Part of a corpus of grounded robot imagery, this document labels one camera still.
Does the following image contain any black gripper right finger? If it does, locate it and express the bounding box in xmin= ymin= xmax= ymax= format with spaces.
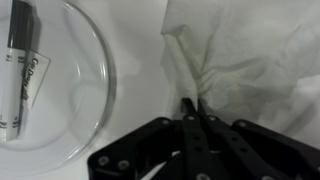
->
xmin=197 ymin=98 xmax=320 ymax=180

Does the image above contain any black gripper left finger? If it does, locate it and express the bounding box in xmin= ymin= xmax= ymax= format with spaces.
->
xmin=87 ymin=97 xmax=215 ymax=180

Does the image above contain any clear glass round plate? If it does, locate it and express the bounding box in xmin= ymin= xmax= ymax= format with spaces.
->
xmin=0 ymin=0 xmax=118 ymax=178

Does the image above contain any white printed label card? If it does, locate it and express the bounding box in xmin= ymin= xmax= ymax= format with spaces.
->
xmin=20 ymin=49 xmax=52 ymax=111

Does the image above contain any black white marker pen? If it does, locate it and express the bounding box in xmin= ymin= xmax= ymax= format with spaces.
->
xmin=0 ymin=0 xmax=35 ymax=143

